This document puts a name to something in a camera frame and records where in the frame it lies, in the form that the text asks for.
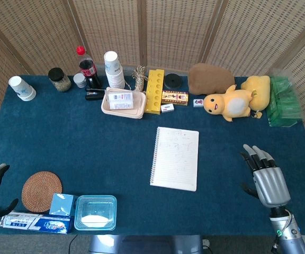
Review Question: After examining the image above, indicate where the yellow block with holes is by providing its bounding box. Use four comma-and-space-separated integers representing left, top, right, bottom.
143, 69, 166, 115

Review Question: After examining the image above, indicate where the white paper cup stack left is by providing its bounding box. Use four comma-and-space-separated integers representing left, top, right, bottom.
8, 76, 37, 102

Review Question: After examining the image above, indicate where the clear blue-rimmed plastic container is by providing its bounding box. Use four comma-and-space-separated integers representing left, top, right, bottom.
74, 195, 118, 231

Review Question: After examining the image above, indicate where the beige plastic tray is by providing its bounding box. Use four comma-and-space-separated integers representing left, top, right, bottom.
101, 87, 147, 120

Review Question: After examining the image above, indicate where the green packet stack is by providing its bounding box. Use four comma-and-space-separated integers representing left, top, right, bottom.
266, 69, 303, 128

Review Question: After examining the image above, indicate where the woven folding screen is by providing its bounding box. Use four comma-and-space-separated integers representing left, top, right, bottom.
0, 0, 305, 145

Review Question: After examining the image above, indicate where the black round disc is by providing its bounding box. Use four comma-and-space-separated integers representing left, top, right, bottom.
164, 73, 183, 88

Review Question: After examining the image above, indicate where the bundle of twine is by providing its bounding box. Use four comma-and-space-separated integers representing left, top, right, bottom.
125, 65, 149, 93

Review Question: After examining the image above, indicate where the light blue card box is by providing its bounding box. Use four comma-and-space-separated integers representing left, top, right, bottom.
49, 193, 78, 217

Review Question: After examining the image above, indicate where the black stapler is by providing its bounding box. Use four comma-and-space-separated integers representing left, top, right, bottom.
85, 88, 106, 101

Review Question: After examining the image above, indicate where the yellow duck plush toy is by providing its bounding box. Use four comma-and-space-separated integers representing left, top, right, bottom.
203, 84, 263, 122

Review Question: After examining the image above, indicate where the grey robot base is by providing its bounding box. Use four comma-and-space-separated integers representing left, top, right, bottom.
88, 234, 204, 254

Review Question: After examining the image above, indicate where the woven rattan coaster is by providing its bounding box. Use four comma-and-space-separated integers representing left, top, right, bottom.
21, 171, 63, 213

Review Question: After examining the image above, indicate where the cola bottle with red cap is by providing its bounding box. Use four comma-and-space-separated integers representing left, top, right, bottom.
76, 46, 102, 89

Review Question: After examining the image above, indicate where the white spiral notebook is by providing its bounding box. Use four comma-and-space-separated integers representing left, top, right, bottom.
149, 126, 200, 192

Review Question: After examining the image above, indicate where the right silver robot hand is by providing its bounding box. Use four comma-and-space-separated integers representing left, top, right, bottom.
240, 144, 291, 208

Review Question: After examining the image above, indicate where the red and gold box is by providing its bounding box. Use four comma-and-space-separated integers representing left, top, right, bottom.
161, 89, 190, 106

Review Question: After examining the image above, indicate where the stack of white paper cups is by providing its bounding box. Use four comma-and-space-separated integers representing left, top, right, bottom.
103, 51, 125, 89

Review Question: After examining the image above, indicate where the white medicine box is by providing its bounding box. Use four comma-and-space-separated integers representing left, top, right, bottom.
107, 92, 135, 110

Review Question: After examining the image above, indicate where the glass jar with black lid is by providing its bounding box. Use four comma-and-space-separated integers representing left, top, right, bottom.
48, 67, 72, 93

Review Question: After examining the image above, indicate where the brown plush toy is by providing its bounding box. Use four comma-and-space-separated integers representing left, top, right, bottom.
188, 62, 236, 95

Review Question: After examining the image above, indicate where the blue table cloth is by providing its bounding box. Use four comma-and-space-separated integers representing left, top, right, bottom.
0, 72, 305, 236

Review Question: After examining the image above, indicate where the blue white toothpaste box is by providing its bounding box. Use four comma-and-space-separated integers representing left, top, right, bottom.
0, 210, 75, 235

